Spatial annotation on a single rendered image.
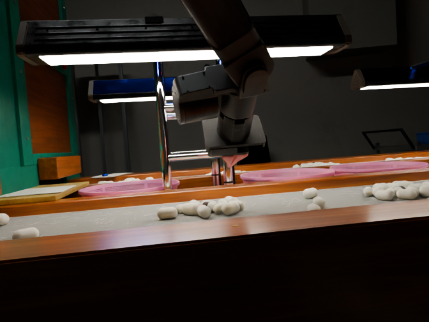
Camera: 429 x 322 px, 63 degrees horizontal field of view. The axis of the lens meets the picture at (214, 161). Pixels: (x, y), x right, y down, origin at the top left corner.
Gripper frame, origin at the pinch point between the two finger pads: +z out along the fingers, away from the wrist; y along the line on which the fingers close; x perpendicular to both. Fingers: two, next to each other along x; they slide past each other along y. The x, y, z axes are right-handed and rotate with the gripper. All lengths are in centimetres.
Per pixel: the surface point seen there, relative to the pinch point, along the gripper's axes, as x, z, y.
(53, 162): -33, 37, 47
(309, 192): 5.2, 5.5, -16.1
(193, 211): 9.1, 1.3, 8.0
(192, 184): -21.8, 39.4, 4.7
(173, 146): -176, 205, 6
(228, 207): 10.4, -1.3, 2.0
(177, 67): -231, 156, -4
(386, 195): 11.2, -1.1, -26.8
